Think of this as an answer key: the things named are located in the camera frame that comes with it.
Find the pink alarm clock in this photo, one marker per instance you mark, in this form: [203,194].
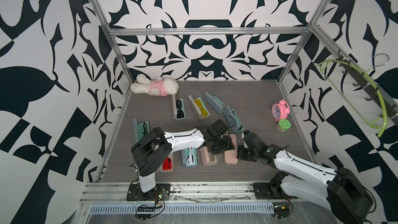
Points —
[280,110]

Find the pink case with red glasses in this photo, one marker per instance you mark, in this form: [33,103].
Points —
[171,155]

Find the white sunglasses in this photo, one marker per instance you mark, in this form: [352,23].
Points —
[191,158]

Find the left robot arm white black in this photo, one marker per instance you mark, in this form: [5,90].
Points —
[151,151]

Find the black sunglasses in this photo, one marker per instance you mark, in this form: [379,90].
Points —
[180,112]

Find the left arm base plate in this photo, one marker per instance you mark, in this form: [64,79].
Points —
[135,193]

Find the mint case with white sunglasses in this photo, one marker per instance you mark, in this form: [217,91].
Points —
[184,154]

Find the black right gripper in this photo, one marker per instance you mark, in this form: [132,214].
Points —
[239,153]

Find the red sunglasses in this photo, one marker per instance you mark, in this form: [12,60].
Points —
[167,164]

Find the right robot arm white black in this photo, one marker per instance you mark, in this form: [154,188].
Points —
[338,191]

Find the white plush toy pink outfit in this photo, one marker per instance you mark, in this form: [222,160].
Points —
[158,87]

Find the green clothes hanger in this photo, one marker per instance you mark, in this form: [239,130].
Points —
[377,123]

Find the yellow glasses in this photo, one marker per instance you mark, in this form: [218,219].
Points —
[201,107]

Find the green lidded jar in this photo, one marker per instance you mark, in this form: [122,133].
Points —
[283,125]

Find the beige case with yellow glasses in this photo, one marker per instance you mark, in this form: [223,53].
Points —
[195,108]

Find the white slotted cable duct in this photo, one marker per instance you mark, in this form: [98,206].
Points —
[189,208]

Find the grey case with black sunglasses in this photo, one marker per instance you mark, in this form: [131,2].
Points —
[175,108]

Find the grey case far open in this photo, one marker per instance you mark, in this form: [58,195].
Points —
[215,102]

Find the aluminium front rail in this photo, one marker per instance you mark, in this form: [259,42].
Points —
[195,191]

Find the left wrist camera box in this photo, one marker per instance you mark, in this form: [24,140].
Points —
[218,128]

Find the grey-green case far left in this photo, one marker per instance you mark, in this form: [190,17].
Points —
[140,129]

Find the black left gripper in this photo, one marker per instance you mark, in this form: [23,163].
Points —
[227,144]

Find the black wall hook rail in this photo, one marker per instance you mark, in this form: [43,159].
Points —
[363,80]

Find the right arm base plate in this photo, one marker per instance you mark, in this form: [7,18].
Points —
[272,189]

